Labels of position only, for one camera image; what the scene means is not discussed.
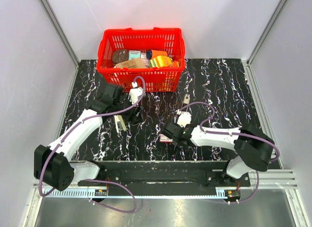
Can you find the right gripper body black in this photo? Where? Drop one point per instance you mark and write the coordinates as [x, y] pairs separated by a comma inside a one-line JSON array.
[[176, 141]]

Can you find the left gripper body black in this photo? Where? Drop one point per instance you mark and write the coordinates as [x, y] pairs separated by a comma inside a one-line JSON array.
[[130, 116]]

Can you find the red white staple box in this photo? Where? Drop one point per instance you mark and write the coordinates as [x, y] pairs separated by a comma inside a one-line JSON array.
[[164, 139]]

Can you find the beige staple remover tool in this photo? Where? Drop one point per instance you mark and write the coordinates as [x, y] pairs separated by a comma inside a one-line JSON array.
[[186, 99]]

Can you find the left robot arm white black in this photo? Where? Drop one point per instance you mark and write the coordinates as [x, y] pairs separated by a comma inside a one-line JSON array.
[[52, 163]]

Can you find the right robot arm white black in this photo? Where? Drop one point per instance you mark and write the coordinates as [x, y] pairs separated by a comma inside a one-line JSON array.
[[252, 146]]

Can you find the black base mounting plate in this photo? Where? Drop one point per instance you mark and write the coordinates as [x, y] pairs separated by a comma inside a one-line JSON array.
[[203, 173]]

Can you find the brown cardboard box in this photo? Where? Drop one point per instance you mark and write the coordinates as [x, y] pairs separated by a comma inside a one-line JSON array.
[[130, 64]]

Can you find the yellow green snack pack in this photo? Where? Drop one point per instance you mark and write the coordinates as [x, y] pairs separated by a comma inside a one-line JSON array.
[[161, 61]]

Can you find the teal white small box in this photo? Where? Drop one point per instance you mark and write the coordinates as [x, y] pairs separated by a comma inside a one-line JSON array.
[[134, 54]]

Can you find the brown round cookie pack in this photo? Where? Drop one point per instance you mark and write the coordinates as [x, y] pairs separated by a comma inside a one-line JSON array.
[[120, 55]]

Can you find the orange bottle blue cap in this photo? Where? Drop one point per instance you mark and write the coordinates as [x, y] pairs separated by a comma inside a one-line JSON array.
[[150, 54]]

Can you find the red plastic shopping basket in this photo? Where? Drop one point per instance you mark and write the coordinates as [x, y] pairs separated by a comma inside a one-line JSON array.
[[163, 79]]

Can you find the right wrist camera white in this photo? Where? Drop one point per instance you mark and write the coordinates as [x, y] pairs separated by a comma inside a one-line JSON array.
[[184, 118]]

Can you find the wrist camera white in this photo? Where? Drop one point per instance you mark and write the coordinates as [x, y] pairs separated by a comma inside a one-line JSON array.
[[184, 118], [135, 93]]

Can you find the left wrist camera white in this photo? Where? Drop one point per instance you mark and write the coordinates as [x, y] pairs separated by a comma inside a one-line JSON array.
[[135, 93]]

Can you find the aluminium frame rail front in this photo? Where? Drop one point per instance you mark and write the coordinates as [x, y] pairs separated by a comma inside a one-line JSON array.
[[253, 181]]

